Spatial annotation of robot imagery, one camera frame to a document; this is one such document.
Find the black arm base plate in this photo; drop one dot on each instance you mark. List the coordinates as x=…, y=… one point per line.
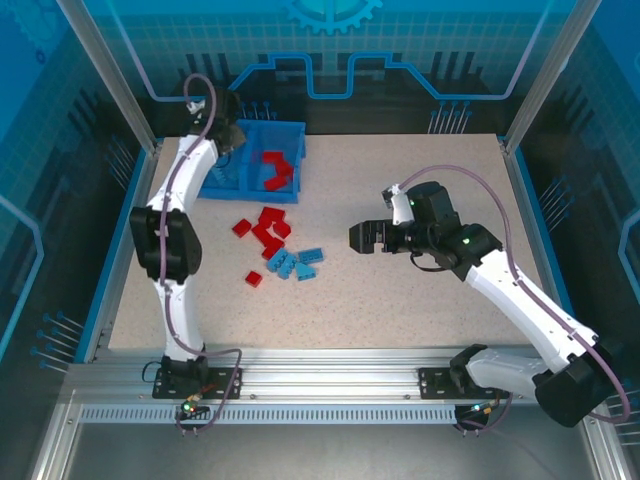
x=435, y=382
x=227, y=382

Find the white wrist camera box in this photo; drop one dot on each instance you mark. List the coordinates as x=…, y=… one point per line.
x=195, y=106
x=400, y=207

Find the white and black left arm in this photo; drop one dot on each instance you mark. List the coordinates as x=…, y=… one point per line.
x=175, y=320

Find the long red lego brick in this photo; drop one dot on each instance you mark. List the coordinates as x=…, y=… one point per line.
x=272, y=215

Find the blue lego brick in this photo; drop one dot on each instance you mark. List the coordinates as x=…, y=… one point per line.
x=224, y=176
x=280, y=262
x=306, y=272
x=311, y=256

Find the aluminium frame post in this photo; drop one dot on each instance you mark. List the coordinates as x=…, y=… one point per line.
x=112, y=75
x=540, y=75

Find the small green-lit controller board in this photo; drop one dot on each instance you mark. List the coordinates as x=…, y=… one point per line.
x=480, y=407
x=189, y=407

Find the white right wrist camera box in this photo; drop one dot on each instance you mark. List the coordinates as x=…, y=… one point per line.
x=400, y=207

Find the blue plastic bin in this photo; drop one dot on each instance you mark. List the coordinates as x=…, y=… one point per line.
x=220, y=193
x=252, y=180

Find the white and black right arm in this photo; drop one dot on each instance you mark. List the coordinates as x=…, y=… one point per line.
x=525, y=300

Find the aluminium frame beam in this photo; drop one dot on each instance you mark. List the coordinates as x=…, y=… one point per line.
x=325, y=375

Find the blue table side rail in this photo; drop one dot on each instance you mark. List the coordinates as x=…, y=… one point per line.
x=102, y=310
x=547, y=250

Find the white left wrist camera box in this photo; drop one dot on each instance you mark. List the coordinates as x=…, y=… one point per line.
x=195, y=106

